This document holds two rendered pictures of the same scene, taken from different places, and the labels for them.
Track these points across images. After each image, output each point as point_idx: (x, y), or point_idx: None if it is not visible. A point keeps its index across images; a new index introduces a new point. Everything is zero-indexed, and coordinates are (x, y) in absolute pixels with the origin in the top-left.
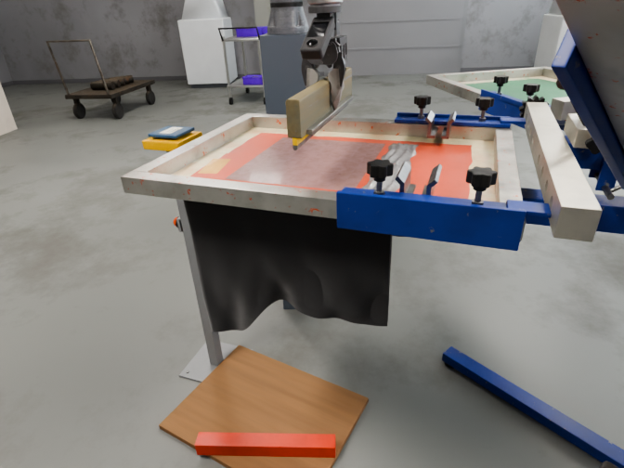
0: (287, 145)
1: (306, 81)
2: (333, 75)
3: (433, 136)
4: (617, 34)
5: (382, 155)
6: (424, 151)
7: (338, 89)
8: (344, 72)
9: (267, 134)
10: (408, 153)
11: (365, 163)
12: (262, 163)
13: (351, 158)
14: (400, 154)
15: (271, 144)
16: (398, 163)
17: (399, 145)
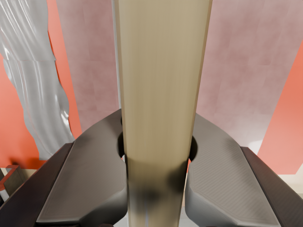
0: (241, 127)
1: (245, 160)
2: (88, 181)
3: (8, 167)
4: None
5: (70, 107)
6: (17, 134)
7: (85, 134)
8: (14, 194)
9: (283, 170)
10: (29, 115)
11: (79, 61)
12: (277, 16)
13: (113, 84)
14: (41, 111)
15: (271, 127)
16: (19, 63)
17: (57, 145)
